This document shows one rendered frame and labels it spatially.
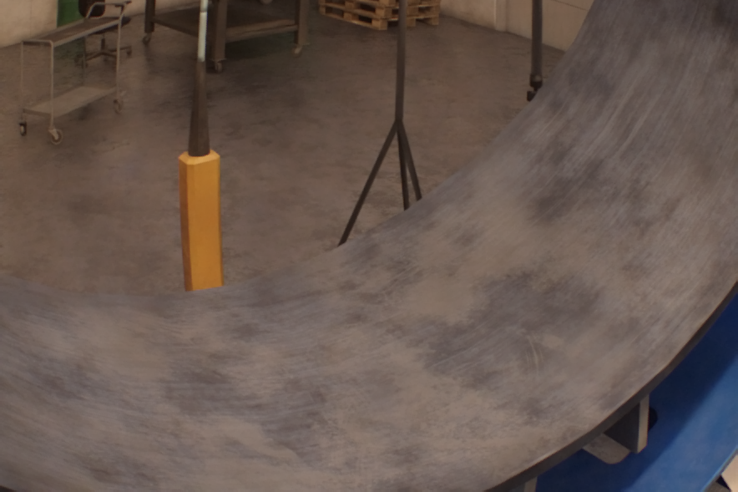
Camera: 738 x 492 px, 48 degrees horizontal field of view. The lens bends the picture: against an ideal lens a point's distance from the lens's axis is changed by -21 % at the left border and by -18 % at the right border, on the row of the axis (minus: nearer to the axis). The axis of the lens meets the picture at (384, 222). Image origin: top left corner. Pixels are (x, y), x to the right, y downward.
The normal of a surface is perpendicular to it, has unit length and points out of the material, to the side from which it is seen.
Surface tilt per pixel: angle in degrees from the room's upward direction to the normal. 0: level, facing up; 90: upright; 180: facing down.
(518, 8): 90
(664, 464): 26
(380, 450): 5
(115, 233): 0
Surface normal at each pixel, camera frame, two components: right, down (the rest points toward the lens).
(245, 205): 0.04, -0.92
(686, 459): -0.35, -0.71
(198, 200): 0.59, 0.34
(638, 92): -0.56, -0.51
